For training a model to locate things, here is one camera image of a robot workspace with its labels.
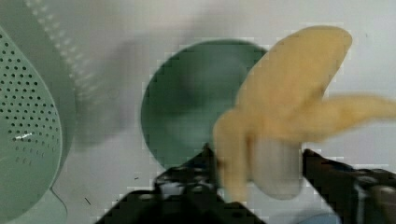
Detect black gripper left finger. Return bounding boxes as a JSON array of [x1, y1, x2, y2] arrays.
[[94, 144, 265, 224]]

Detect yellow peeled banana toy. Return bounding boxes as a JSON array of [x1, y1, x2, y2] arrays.
[[213, 25, 395, 202]]

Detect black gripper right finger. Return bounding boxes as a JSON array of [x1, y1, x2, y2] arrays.
[[303, 149, 396, 224]]

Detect green metal mug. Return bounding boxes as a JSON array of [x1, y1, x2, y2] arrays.
[[140, 39, 266, 168]]

